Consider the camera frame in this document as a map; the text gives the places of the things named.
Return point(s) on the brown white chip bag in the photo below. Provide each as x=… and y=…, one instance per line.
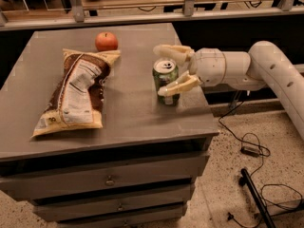
x=77, y=101

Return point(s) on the red apple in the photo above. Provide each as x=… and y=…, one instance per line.
x=106, y=41

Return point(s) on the grey drawer cabinet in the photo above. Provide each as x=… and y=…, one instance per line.
x=153, y=152

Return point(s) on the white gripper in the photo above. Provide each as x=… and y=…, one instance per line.
x=209, y=66

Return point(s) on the middle drawer knob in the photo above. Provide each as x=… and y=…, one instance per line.
x=120, y=207

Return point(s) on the metal railing frame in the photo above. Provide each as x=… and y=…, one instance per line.
x=59, y=14

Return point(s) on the black power adapter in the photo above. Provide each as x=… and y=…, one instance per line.
x=250, y=151

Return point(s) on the drawer knob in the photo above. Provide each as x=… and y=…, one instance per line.
x=109, y=181
x=120, y=207

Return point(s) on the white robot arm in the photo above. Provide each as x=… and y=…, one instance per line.
x=264, y=64

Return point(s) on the black floor stand bar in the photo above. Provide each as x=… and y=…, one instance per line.
x=246, y=179

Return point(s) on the top drawer knob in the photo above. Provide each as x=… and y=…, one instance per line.
x=109, y=181

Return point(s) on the green soda can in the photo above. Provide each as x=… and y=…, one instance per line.
x=165, y=71

